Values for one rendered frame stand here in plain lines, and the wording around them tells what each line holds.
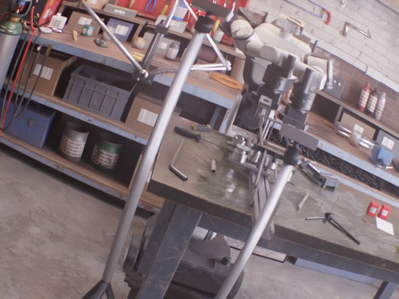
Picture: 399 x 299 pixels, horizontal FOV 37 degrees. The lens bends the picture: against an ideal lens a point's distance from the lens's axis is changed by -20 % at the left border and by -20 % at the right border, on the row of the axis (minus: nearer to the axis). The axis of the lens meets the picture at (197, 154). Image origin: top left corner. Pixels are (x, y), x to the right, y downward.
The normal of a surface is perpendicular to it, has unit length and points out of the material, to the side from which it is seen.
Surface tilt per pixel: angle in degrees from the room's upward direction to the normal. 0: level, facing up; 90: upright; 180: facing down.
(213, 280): 90
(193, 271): 90
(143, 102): 92
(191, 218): 90
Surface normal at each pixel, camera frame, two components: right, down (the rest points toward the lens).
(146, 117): -0.08, 0.28
